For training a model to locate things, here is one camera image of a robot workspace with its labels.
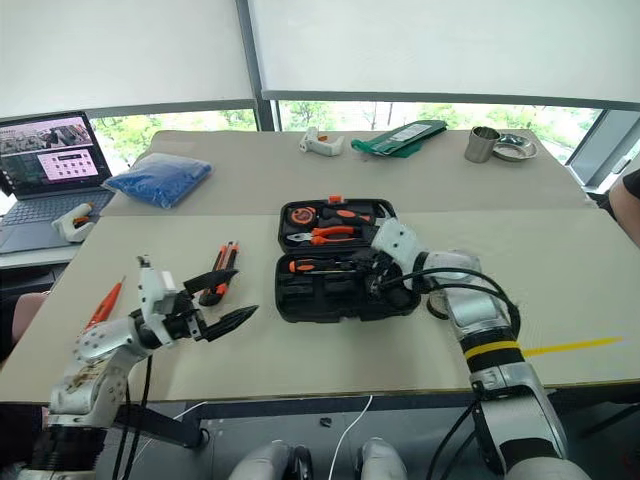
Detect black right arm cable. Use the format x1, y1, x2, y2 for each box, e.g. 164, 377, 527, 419
373, 267, 524, 476

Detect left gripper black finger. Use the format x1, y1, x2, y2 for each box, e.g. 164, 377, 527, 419
183, 268, 240, 297
202, 305, 260, 343

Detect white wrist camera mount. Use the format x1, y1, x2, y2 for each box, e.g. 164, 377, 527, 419
135, 264, 195, 349
370, 218, 430, 275

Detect white side desk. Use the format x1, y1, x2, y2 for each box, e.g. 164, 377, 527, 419
0, 239, 84, 272

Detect grey window mullion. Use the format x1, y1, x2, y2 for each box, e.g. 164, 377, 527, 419
234, 0, 281, 133

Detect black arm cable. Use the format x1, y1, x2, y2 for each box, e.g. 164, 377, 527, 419
112, 253, 154, 480
373, 267, 524, 476

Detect white glue gun orange trigger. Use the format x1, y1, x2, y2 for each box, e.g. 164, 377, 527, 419
51, 202, 96, 244

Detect black plastic tool case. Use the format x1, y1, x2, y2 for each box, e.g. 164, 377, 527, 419
273, 195, 422, 324

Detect open laptop computer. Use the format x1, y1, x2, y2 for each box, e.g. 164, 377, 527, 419
0, 110, 117, 255

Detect stainless steel cup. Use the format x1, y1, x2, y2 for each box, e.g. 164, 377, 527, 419
464, 125, 503, 164

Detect yellow cable tie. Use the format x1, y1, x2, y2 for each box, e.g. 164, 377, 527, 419
463, 336, 625, 362

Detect orange black tape measure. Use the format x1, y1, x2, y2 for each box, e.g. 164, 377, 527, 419
289, 204, 318, 227

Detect grey rounded shape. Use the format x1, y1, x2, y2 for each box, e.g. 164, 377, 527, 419
228, 439, 314, 480
355, 437, 409, 480

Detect blue plastic bag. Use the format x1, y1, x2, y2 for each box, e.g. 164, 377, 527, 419
101, 152, 215, 210

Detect short white cable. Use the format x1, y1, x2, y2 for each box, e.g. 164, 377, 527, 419
172, 399, 209, 421

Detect green flat pouch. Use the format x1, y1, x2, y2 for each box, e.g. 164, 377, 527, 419
350, 119, 448, 159

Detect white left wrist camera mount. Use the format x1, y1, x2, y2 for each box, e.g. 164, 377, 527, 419
135, 264, 195, 349

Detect slim orange black screwdriver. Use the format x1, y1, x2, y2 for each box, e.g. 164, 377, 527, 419
288, 258, 359, 276

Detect orange test pen screwdriver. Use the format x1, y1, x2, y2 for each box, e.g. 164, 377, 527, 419
83, 275, 125, 331

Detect long white cable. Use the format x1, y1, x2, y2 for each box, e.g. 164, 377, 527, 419
329, 394, 374, 480

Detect stainless steel dish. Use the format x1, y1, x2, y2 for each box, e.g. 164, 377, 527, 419
492, 135, 539, 163

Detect orange black utility knife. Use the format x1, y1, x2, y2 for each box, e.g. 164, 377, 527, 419
198, 241, 241, 307

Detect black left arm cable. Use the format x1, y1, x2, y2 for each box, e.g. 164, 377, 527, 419
112, 253, 154, 480

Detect wide white roller blind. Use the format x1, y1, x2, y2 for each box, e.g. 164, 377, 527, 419
247, 0, 640, 107

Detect thick orange black screwdriver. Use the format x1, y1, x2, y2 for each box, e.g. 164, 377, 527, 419
322, 207, 376, 225

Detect black table bracket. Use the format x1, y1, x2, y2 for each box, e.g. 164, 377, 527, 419
114, 402, 204, 449

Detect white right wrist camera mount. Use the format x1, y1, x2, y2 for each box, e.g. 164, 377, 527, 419
370, 218, 430, 275

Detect grey window frame with handle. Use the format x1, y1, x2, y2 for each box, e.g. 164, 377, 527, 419
564, 107, 640, 192

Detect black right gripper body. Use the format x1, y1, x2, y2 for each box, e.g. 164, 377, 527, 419
364, 249, 404, 297

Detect orange handled pliers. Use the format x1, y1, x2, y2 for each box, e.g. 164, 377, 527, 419
286, 225, 362, 248

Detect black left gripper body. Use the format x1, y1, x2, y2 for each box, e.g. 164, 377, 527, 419
162, 292, 209, 344

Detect seated person bare leg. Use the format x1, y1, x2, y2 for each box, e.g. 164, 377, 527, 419
0, 290, 50, 364

